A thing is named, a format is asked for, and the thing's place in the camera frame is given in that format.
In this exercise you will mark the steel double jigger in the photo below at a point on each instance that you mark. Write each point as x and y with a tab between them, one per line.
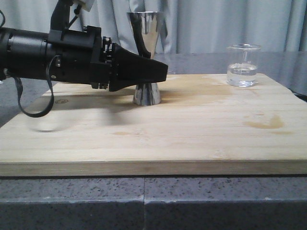
148	94

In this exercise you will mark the small glass beaker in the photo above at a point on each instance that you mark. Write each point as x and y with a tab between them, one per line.
242	65

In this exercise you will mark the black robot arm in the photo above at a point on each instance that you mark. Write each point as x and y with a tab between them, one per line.
24	54

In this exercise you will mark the wooden cutting board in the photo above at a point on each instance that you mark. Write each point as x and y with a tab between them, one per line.
202	126

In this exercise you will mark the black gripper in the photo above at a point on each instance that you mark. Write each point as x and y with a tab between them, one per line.
89	58

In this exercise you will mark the grey curtain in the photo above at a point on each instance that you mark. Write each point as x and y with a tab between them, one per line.
206	26

